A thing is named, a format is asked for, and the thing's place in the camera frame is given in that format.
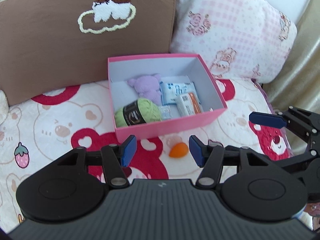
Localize green yarn ball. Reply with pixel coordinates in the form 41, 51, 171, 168
114, 98, 162, 128

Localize orange white card box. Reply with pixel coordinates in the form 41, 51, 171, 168
175, 92, 203, 116

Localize white wipes pack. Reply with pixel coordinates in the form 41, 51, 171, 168
158, 105, 172, 121

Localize purple plush toy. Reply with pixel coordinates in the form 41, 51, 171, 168
127, 74, 162, 106

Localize blue tissue pack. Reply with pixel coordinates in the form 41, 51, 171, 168
159, 81, 197, 105

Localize orange makeup sponge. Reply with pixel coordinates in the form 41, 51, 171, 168
169, 142, 189, 158

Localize beige curtain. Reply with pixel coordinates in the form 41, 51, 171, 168
264, 0, 319, 113

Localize pink cardboard box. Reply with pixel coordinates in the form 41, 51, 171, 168
107, 54, 227, 142

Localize bear print blanket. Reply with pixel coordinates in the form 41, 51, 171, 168
1, 80, 292, 232

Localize pink patterned pillow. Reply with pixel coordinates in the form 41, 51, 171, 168
170, 0, 297, 83

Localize grey bunny plush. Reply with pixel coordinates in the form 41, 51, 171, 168
0, 90, 9, 124

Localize brown cushion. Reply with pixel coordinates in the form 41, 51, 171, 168
1, 0, 176, 105

